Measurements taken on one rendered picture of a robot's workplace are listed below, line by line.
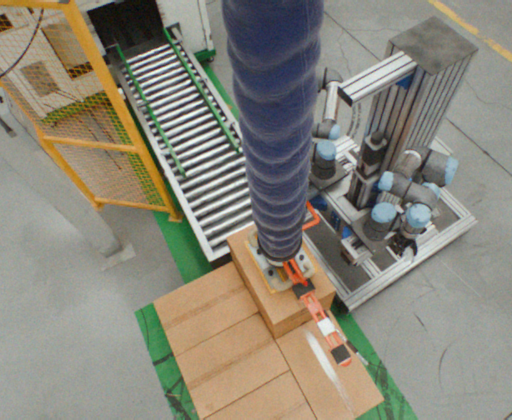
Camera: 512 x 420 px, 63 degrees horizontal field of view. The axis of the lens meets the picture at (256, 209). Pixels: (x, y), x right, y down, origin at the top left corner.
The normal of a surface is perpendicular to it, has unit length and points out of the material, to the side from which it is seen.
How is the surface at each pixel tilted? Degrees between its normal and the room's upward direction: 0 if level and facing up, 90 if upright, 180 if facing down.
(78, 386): 0
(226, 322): 0
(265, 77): 73
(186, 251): 0
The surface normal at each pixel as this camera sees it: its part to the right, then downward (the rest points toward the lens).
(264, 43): -0.22, 0.76
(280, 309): -0.07, -0.47
